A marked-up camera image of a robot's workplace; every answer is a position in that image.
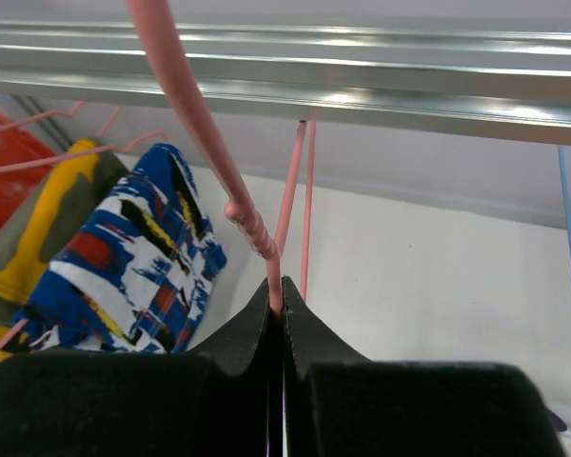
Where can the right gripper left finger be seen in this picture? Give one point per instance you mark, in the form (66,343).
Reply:
(208,401)

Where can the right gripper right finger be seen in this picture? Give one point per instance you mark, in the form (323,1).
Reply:
(339,403)

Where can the purple camouflage trousers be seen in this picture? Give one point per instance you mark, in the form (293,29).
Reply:
(557,422)

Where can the pink wire hanger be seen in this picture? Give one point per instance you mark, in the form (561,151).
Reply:
(166,56)
(57,134)
(128,150)

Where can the blue white patterned trousers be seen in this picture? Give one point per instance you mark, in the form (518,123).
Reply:
(137,276)

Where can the yellow olive camouflage trousers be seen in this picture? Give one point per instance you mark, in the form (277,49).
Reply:
(47,220)

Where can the red white tie-dye trousers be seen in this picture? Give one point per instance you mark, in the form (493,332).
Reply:
(18,146)

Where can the aluminium hanging rail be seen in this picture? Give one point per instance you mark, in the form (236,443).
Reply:
(494,78)

